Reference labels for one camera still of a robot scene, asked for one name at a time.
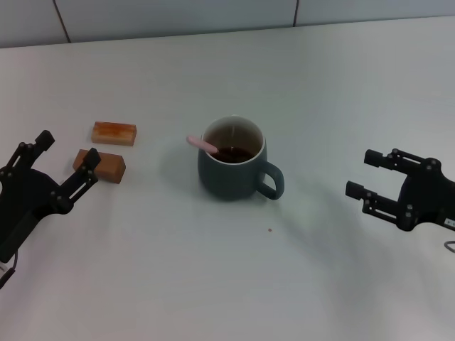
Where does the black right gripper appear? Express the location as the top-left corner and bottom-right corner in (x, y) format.
(345, 148), (455, 233)

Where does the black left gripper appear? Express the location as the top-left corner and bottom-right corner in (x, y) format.
(0, 129), (101, 264)

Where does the pink handled metal spoon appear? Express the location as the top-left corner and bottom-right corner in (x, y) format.
(186, 134), (220, 155)

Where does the grey ceramic cup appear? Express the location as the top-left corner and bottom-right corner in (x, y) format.
(197, 114), (286, 202)

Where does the arched dark wooden block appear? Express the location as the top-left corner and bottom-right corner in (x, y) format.
(72, 148), (127, 185)

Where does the flat light wooden block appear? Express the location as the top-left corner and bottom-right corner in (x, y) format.
(91, 121), (138, 147)

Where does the dark coffee liquid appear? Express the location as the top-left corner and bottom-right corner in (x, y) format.
(209, 146), (255, 164)

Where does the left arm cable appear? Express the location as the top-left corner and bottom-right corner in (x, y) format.
(0, 249), (18, 289)

